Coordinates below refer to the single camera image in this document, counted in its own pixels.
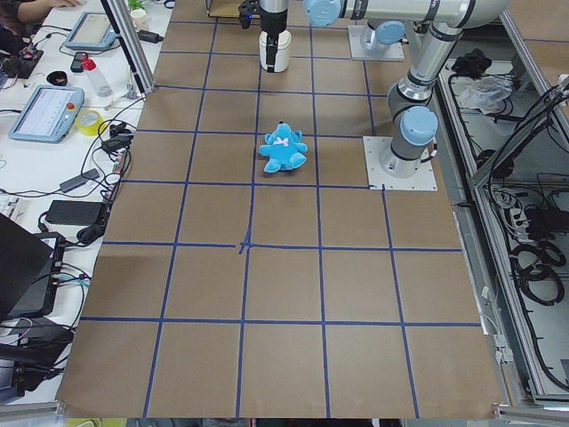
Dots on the black phone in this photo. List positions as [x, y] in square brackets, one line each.
[77, 62]

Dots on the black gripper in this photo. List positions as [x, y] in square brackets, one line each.
[274, 18]

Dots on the blue teddy bear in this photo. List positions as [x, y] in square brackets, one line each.
[284, 149]

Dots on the black cloth bundle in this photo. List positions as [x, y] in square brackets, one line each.
[472, 64]

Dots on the far blue teach pendant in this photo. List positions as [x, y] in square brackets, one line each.
[92, 32]

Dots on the black power adapter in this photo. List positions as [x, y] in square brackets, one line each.
[68, 212]

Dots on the black usb dongle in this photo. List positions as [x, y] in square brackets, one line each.
[149, 36]

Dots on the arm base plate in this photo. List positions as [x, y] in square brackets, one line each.
[365, 45]
[386, 171]

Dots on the white trash can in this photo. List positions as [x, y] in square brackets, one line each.
[282, 54]

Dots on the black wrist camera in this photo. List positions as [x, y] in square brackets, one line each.
[247, 9]

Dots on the yellow tape roll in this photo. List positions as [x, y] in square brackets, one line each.
[88, 122]

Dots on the blue teach pendant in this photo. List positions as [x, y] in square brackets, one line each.
[92, 32]
[48, 115]

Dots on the crumpled white cloth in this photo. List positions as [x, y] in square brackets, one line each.
[487, 94]

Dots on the white paper cup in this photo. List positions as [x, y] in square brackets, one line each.
[140, 19]

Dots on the near blue teach pendant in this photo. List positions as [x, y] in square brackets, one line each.
[48, 115]

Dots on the black round dish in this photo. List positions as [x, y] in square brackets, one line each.
[57, 78]

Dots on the black laptop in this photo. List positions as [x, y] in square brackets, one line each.
[29, 265]

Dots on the clear bottle red cap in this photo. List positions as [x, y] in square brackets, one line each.
[99, 82]

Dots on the aluminium frame post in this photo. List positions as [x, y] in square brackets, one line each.
[121, 22]

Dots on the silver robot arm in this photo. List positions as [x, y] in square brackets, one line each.
[415, 126]
[378, 35]

